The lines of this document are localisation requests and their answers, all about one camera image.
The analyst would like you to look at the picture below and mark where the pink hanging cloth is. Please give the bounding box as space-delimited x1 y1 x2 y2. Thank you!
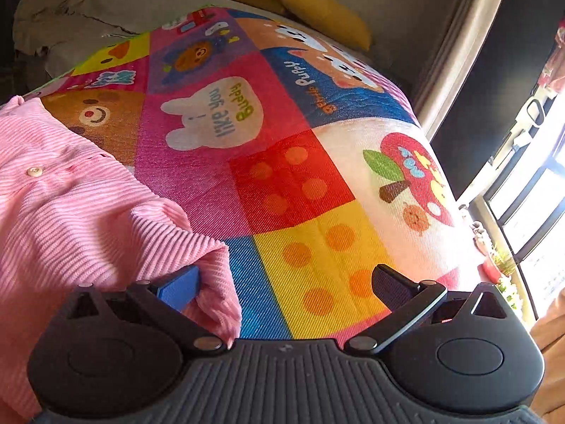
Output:
542 24 565 96

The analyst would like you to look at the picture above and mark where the pink ribbed top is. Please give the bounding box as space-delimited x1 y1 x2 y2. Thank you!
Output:
0 95 243 420

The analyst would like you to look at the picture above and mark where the beige bed sheet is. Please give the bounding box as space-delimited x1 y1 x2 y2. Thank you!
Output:
12 0 274 70

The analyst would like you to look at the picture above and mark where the colourful printed blanket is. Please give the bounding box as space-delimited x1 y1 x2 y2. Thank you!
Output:
22 6 486 342

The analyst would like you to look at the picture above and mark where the white hanging hook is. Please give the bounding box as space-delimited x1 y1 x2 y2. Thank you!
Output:
514 97 548 148

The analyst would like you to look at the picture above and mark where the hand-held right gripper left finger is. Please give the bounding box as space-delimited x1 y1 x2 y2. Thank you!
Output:
57 263 228 357

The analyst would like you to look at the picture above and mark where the beige curtain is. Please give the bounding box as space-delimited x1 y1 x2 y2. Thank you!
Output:
412 0 515 134

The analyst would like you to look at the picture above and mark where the black window grille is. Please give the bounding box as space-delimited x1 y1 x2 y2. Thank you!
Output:
468 154 565 323

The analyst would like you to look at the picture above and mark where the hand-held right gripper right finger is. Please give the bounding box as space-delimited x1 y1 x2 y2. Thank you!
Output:
344 264 515 357

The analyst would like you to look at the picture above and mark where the red plant pot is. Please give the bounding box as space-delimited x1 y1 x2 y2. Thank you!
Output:
481 243 520 286

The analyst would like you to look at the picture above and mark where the small sill ornament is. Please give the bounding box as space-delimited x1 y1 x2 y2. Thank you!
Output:
470 221 490 248

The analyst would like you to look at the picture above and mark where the tan cloth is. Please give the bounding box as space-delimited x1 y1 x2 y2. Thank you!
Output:
530 287 565 424

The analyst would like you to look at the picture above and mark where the black panel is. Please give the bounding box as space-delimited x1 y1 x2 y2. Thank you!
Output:
430 0 565 199

